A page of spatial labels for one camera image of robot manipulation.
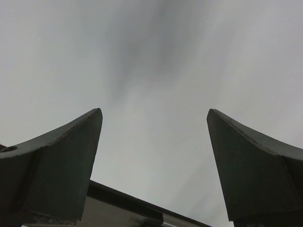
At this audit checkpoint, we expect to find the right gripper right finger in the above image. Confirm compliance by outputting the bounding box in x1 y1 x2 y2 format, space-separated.
207 109 303 227

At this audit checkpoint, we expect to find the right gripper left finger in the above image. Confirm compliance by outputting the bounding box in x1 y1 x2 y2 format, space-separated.
0 108 103 227

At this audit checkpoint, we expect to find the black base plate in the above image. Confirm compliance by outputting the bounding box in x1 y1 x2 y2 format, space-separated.
76 181 208 227

